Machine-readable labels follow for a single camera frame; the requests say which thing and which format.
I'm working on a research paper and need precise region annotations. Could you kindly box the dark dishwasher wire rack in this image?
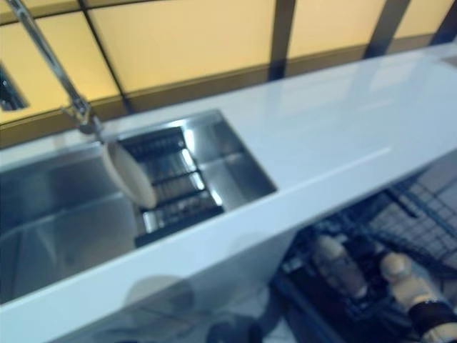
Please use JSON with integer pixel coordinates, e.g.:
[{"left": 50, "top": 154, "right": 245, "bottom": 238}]
[{"left": 281, "top": 177, "right": 457, "bottom": 343}]

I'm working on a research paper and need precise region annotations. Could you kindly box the black dish drying rack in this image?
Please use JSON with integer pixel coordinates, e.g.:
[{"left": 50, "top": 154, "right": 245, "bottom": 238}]
[{"left": 119, "top": 124, "right": 235, "bottom": 249}]

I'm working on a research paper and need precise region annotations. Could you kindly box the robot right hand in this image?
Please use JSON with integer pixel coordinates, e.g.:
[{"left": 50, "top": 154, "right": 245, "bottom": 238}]
[{"left": 356, "top": 245, "right": 394, "bottom": 312}]

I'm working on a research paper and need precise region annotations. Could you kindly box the stainless steel sink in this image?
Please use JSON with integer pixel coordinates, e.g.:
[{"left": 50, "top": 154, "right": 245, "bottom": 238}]
[{"left": 0, "top": 109, "right": 279, "bottom": 305}]

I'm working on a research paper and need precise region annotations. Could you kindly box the flat white plate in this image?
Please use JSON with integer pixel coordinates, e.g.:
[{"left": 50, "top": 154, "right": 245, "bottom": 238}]
[{"left": 102, "top": 140, "right": 157, "bottom": 210}]

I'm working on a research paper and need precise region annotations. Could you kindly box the open dishwasher rack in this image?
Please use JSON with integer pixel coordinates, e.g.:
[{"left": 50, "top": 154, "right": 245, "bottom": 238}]
[{"left": 270, "top": 149, "right": 457, "bottom": 343}]

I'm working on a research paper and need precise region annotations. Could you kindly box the dark brown window frame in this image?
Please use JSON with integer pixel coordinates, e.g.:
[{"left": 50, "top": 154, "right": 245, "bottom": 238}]
[{"left": 0, "top": 0, "right": 457, "bottom": 149}]

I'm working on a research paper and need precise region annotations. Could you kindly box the narrow white cabinet door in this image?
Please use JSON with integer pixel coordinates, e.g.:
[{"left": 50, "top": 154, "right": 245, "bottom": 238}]
[{"left": 89, "top": 230, "right": 298, "bottom": 343}]

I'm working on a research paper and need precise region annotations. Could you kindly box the chrome gooseneck faucet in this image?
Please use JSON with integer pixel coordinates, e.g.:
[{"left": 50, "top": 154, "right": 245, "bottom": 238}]
[{"left": 0, "top": 0, "right": 106, "bottom": 146}]

